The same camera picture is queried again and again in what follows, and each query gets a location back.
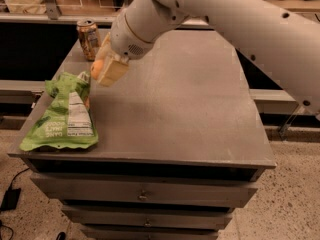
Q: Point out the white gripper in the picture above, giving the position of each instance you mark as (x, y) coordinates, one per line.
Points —
(125, 40)

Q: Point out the orange fruit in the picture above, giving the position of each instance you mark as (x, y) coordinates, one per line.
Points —
(96, 68)

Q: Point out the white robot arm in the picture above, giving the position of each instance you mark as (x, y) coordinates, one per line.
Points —
(282, 44)

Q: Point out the green rice chip bag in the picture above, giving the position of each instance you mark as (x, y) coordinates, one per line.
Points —
(66, 123)

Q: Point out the orange soda can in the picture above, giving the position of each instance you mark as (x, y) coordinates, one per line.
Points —
(89, 38)

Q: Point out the grey drawer cabinet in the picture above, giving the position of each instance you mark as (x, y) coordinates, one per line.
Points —
(184, 111)

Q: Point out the black power adapter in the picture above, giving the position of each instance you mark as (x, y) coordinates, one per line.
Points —
(10, 199)

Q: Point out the top drawer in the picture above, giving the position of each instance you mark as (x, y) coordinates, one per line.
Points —
(134, 189)

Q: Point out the drawer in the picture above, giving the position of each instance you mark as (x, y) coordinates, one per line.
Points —
(112, 232)
(134, 189)
(143, 217)

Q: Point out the bottom drawer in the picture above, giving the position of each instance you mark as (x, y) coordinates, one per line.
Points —
(112, 232)

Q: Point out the middle drawer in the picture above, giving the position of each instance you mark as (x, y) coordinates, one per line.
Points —
(143, 217)

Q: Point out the metal rail frame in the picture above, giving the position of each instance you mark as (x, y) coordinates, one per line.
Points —
(66, 10)

